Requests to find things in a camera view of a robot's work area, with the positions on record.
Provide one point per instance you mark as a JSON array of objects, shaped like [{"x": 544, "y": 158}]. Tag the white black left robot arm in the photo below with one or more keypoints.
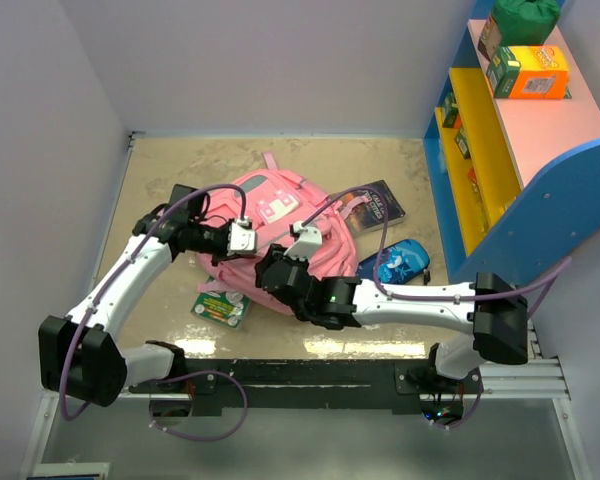
[{"x": 79, "y": 356}]

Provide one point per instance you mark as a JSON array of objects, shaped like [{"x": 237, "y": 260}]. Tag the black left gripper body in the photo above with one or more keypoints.
[{"x": 210, "y": 240}]

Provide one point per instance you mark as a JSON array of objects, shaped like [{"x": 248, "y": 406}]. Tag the small green box upper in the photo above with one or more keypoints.
[{"x": 450, "y": 112}]

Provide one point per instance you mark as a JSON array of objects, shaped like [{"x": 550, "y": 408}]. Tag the pink student backpack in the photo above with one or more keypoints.
[{"x": 277, "y": 198}]

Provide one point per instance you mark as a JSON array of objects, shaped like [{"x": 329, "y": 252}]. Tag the small green box lower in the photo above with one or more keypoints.
[{"x": 461, "y": 142}]

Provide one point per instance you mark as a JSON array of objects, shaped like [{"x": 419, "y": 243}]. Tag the green cloth bag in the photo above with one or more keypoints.
[{"x": 522, "y": 22}]

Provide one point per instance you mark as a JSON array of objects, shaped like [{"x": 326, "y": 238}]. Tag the orange packet on shelf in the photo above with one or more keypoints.
[{"x": 471, "y": 175}]

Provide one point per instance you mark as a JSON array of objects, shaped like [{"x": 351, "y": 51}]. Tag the blue yellow pink shelf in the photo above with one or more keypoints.
[{"x": 537, "y": 164}]

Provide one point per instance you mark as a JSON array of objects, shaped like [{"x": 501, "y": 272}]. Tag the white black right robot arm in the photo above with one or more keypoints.
[{"x": 487, "y": 316}]

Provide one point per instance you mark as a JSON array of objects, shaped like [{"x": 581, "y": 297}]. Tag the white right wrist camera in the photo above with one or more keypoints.
[{"x": 307, "y": 241}]

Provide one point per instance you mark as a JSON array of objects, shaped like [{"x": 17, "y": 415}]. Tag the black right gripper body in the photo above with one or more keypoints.
[{"x": 277, "y": 253}]

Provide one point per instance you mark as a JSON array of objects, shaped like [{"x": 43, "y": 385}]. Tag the small green box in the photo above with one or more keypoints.
[
  {"x": 450, "y": 112},
  {"x": 461, "y": 142}
]

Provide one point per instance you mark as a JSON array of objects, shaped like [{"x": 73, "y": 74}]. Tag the green paperback book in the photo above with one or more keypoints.
[{"x": 226, "y": 308}]

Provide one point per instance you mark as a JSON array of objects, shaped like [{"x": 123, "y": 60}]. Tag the brown card box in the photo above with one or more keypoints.
[{"x": 490, "y": 38}]

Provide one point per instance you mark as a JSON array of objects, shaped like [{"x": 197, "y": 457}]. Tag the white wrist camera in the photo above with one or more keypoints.
[
  {"x": 242, "y": 238},
  {"x": 307, "y": 241}
]

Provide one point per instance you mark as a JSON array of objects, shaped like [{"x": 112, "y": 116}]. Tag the orange green crayon box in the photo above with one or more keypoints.
[{"x": 528, "y": 72}]

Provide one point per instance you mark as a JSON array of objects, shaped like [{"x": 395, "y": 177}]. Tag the blue pencil case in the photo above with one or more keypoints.
[{"x": 403, "y": 262}]

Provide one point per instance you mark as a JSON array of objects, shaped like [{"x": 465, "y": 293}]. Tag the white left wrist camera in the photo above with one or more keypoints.
[{"x": 242, "y": 238}]

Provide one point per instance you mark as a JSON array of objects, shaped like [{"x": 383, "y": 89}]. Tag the dark novel book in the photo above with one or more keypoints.
[{"x": 363, "y": 210}]

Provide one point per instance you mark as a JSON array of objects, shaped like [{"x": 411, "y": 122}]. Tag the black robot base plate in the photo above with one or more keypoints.
[{"x": 403, "y": 387}]

